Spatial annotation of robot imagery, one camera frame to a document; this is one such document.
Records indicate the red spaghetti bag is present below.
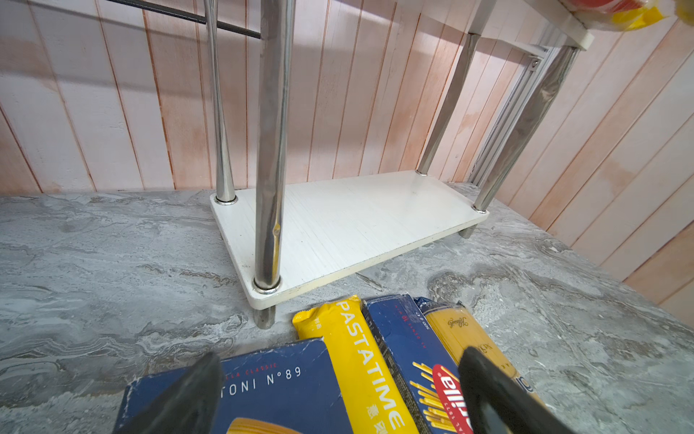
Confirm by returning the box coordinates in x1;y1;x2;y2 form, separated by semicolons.
566;0;648;14

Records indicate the dark blue spaghetti bag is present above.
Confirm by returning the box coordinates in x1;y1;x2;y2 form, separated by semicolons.
414;297;543;403

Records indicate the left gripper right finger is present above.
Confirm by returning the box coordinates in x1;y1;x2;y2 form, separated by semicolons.
458;346;572;433

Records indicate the blue Barilla pasta box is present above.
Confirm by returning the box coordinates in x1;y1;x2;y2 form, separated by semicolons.
112;337;354;434

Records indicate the yellow Pastatime spaghetti bag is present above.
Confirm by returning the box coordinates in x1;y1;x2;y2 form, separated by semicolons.
292;296;419;433

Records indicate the blue Barilla spaghetti box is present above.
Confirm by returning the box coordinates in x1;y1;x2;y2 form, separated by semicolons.
363;294;473;433

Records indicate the white two-tier shelf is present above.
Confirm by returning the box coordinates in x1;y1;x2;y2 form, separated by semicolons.
211;1;593;328

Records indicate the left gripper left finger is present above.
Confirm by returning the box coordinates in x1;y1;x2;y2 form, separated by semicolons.
114;352;224;433

